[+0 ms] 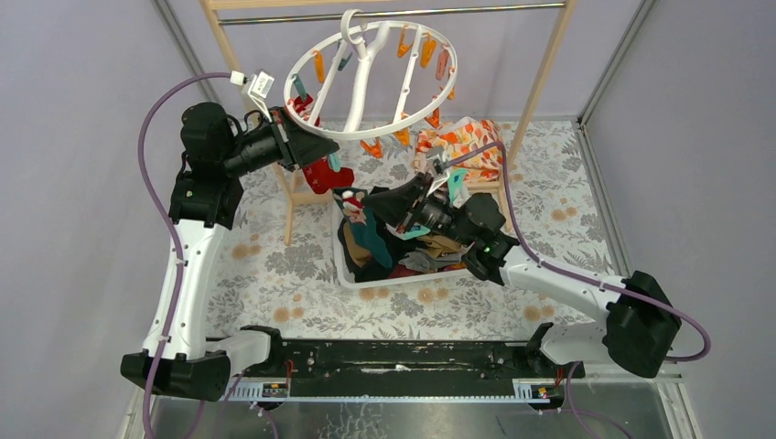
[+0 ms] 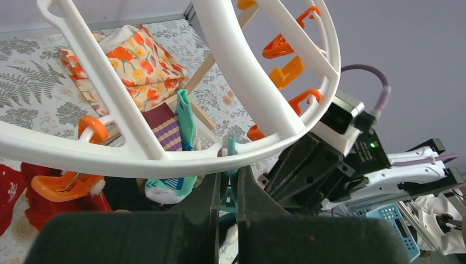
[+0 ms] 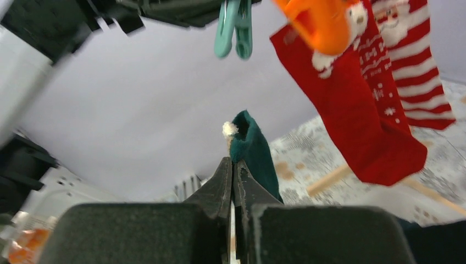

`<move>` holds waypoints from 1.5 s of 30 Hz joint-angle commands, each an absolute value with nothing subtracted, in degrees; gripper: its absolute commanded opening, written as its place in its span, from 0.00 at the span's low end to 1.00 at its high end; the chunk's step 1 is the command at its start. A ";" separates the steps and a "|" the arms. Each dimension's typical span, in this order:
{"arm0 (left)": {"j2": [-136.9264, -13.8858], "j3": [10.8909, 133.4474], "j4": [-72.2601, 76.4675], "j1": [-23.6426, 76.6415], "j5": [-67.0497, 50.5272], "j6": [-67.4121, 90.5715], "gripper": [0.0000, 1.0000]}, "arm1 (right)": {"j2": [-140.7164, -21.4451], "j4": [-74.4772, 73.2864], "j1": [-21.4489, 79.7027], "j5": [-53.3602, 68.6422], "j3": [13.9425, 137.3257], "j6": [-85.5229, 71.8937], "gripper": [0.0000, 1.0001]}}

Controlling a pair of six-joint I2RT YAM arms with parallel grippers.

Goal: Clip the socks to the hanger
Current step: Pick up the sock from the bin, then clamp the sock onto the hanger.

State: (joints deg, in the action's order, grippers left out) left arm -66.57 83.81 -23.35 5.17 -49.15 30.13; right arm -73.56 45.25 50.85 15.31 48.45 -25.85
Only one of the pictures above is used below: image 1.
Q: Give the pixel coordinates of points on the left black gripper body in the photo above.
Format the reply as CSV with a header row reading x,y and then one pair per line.
x,y
286,144

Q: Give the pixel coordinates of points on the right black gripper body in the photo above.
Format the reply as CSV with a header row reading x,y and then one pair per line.
x,y
431,214

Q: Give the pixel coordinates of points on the plain red santa sock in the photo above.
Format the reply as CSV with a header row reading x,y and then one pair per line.
x,y
321,177

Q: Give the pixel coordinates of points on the white round clip hanger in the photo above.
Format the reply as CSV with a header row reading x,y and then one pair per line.
x,y
371,79

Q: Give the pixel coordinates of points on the red white striped sock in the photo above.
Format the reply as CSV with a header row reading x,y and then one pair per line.
x,y
301,105

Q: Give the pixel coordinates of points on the dark green sock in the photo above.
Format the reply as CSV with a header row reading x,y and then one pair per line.
x,y
363,225

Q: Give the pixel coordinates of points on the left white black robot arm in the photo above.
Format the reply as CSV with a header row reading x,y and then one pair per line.
x,y
176,359

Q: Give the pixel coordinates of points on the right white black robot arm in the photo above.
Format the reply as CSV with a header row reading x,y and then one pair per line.
x,y
629,321

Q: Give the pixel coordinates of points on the tan brown sock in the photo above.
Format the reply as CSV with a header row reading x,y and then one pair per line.
x,y
438,245

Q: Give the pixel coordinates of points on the grey sock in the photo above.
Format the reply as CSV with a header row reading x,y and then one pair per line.
x,y
420,261

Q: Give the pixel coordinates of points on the white laundry basket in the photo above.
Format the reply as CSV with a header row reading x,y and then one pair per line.
x,y
347,278

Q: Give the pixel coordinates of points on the orange floral cloth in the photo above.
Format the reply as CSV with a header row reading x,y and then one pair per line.
x,y
460,138

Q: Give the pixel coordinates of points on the wooden clothes rack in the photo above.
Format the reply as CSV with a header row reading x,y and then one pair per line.
x,y
211,9

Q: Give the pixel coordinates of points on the metal rack rod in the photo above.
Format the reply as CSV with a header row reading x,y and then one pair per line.
x,y
249,21

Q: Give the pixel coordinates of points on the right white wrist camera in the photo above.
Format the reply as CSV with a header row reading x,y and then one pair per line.
x,y
438,166

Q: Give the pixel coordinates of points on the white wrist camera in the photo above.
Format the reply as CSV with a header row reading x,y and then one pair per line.
x,y
438,166
255,88

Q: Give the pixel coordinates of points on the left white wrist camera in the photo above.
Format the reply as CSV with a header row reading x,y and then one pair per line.
x,y
255,88

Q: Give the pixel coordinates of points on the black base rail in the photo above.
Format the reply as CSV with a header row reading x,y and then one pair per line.
x,y
329,370

